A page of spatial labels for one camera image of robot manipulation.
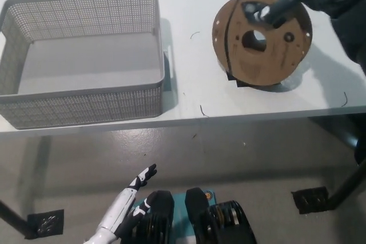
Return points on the cardboard filament spool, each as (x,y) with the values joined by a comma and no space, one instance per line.
(257,67)

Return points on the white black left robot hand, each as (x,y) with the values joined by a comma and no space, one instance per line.
(114,212)

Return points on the black tape patch on table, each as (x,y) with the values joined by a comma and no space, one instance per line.
(243,84)

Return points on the black table leg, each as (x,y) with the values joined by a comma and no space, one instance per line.
(14,216)
(349,187)

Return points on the grey perforated plastic basket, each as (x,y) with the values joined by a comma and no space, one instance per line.
(85,107)

